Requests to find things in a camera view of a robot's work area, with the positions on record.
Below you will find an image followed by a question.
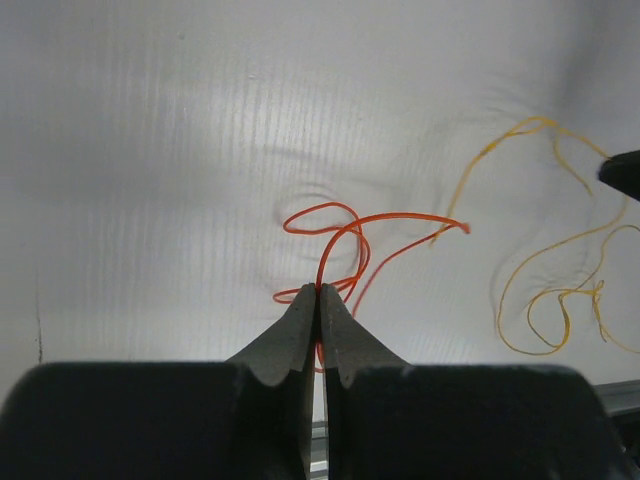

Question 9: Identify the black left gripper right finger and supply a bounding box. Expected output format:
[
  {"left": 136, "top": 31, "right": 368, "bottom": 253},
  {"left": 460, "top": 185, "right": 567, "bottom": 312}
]
[{"left": 319, "top": 285, "right": 639, "bottom": 479}]

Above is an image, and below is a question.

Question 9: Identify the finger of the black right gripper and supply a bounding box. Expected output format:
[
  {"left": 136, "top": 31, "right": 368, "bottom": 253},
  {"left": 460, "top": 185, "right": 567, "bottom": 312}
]
[{"left": 597, "top": 150, "right": 640, "bottom": 201}]

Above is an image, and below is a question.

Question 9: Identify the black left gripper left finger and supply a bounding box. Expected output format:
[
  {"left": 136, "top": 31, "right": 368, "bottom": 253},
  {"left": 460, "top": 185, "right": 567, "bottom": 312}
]
[{"left": 1, "top": 284, "right": 316, "bottom": 479}]

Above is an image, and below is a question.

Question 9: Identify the yellow cable tangle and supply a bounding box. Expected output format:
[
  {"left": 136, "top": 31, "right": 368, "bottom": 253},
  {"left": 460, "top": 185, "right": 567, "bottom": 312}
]
[{"left": 429, "top": 116, "right": 640, "bottom": 356}]

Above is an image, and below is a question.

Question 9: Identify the orange cable tangle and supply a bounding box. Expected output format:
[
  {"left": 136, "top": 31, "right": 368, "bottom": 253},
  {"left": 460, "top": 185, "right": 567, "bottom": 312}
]
[{"left": 272, "top": 201, "right": 472, "bottom": 374}]

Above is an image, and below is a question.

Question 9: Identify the aluminium table frame rail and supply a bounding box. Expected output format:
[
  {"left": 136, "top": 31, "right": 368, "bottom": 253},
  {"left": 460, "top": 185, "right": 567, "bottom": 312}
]
[{"left": 594, "top": 380, "right": 639, "bottom": 455}]

